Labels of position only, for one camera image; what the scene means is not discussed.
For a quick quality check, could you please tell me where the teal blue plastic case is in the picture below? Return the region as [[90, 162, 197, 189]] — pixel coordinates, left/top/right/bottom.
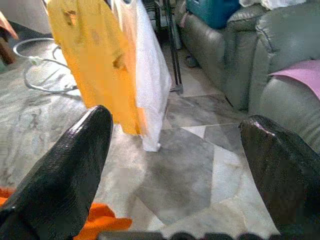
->
[[186, 0, 242, 30]]

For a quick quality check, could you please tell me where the grey-green leather sofa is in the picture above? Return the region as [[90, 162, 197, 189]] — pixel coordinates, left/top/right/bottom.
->
[[174, 2, 320, 146]]

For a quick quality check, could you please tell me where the orange t-shirt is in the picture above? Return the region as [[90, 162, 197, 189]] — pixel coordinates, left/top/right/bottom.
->
[[0, 186, 133, 240]]

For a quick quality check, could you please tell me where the small grey floor object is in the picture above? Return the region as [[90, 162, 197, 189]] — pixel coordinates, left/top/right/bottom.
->
[[186, 54, 201, 69]]

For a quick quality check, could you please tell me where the white crumpled cloth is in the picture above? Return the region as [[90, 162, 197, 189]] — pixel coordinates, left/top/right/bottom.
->
[[238, 0, 307, 11]]

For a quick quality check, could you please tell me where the white t-shirt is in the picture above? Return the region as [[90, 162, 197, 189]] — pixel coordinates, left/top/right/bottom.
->
[[109, 0, 173, 153]]

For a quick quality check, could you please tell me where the black metal clothes drying rack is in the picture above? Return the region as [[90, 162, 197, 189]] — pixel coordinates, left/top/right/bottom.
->
[[143, 0, 185, 95]]

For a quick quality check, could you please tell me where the yellow t-shirt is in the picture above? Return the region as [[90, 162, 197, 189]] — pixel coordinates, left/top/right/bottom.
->
[[46, 0, 148, 137]]

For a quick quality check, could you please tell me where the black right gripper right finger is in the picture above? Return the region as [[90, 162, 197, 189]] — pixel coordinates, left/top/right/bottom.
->
[[238, 114, 320, 240]]

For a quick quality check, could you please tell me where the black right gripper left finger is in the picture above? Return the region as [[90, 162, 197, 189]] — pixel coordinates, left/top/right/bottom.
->
[[0, 104, 114, 240]]

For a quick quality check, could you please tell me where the pink paper sheet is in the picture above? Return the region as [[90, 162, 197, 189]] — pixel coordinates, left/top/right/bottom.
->
[[268, 59, 320, 101]]

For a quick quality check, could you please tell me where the peach hanging cloth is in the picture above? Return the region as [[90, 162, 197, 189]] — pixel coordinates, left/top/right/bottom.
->
[[0, 9, 20, 41]]

